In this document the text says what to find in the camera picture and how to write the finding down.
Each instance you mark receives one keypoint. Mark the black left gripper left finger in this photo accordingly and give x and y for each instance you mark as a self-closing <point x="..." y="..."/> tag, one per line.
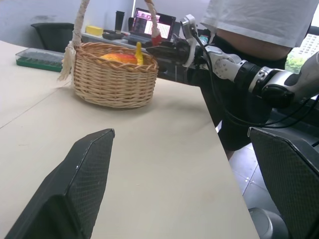
<point x="74" y="189"/>

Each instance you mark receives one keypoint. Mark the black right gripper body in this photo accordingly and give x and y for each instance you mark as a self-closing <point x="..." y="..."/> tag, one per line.
<point x="183" y="51"/>

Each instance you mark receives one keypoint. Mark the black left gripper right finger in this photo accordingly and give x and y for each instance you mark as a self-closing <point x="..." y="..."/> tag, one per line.
<point x="289" y="179"/>

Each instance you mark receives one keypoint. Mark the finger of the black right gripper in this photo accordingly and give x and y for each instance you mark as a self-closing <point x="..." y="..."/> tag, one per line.
<point x="165" y="44"/>
<point x="162" y="52"/>

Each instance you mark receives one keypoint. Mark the open laptop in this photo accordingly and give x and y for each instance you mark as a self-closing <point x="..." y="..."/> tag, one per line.
<point x="162" y="26"/>

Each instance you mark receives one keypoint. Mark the yellow banana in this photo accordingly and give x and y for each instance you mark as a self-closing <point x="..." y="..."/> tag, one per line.
<point x="139" y="56"/>

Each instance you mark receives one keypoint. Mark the orange yellow mango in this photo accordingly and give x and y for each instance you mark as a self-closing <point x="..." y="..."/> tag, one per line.
<point x="118" y="58"/>

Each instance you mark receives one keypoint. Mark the grey rounded object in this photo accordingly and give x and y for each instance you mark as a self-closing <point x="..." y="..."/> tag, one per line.
<point x="268" y="224"/>

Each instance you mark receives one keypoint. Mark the black tumbler cup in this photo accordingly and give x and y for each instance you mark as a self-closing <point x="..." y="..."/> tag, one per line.
<point x="119" y="22"/>

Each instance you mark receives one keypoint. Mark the flat black object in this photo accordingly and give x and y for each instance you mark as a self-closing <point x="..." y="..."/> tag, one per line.
<point x="112" y="35"/>

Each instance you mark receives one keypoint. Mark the yellow box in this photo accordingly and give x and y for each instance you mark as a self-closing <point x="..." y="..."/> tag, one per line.
<point x="94" y="30"/>

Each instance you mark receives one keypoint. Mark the grey desk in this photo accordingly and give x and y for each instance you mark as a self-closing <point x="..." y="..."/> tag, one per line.
<point x="87" y="38"/>

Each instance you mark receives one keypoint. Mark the person in white shirt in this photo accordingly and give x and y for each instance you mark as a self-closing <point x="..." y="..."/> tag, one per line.
<point x="251" y="17"/>

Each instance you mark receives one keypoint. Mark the black office chair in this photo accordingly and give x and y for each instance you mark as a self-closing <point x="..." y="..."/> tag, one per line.
<point x="53" y="33"/>

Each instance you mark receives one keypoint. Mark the green tray with clear lid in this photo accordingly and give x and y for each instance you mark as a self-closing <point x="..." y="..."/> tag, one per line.
<point x="37" y="59"/>

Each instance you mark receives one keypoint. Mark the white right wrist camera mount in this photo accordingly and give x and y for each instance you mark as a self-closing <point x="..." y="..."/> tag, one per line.
<point x="189" y="23"/>

